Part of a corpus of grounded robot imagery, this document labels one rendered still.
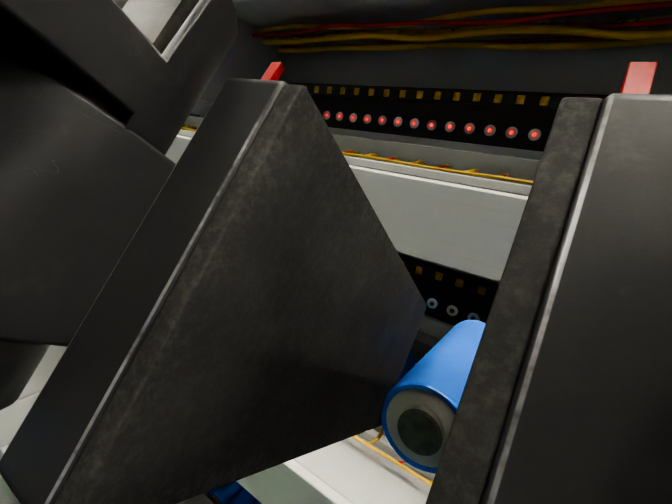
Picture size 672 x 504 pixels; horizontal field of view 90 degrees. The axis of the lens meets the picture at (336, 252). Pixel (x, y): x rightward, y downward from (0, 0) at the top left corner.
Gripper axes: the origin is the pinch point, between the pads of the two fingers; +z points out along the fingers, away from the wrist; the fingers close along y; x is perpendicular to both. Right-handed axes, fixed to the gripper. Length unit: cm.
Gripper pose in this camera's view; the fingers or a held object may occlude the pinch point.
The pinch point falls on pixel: (417, 371)
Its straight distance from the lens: 5.0
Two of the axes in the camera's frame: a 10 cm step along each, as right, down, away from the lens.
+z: 3.7, 3.6, 8.6
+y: -8.4, -2.7, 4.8
